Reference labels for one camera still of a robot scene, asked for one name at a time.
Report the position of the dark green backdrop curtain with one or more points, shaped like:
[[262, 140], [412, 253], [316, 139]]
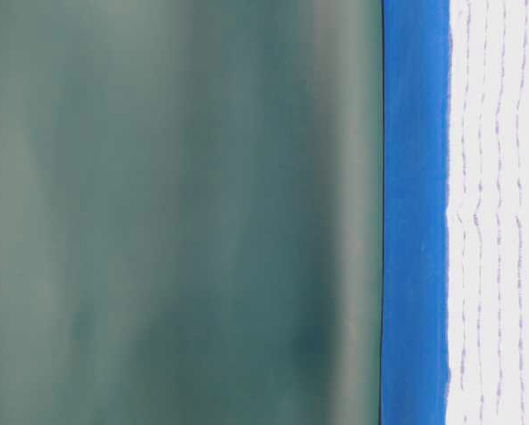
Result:
[[190, 212]]

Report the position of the white blue striped towel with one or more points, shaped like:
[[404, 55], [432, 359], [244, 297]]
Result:
[[488, 214]]

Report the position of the blue table cloth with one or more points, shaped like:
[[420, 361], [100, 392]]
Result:
[[414, 368]]

